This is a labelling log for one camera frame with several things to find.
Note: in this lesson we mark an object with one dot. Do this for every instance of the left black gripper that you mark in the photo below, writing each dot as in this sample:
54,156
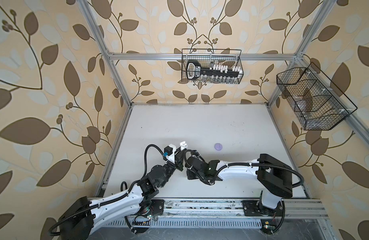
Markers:
179,161

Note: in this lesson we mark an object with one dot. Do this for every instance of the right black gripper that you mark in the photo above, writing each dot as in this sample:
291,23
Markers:
189,176

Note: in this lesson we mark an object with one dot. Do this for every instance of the white round charging case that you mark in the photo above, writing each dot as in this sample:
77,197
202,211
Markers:
183,145

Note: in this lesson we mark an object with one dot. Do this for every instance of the purple round charging case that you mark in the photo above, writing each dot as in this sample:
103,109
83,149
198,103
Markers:
218,147

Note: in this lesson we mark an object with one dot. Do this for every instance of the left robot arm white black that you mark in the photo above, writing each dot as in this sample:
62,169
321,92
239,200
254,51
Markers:
85,216

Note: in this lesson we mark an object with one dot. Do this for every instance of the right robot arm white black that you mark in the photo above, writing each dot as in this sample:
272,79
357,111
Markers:
277,179

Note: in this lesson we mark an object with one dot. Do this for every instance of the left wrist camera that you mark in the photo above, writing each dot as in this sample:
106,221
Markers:
169,153

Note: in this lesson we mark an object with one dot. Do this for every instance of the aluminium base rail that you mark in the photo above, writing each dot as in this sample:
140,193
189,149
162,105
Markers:
304,209

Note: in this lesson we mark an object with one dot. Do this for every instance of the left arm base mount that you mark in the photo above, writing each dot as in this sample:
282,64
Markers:
154,207

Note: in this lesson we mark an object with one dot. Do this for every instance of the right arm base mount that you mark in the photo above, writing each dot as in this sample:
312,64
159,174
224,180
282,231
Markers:
254,208

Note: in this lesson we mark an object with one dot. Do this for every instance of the black tool rack with handle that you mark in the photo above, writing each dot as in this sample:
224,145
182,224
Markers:
194,70

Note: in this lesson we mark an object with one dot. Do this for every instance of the back wire basket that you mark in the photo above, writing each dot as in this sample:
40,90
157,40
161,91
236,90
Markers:
230,57

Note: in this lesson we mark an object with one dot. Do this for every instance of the wire basket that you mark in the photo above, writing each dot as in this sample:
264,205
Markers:
230,57
318,103

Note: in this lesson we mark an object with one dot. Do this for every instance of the right wire basket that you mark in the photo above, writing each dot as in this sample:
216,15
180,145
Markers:
318,103

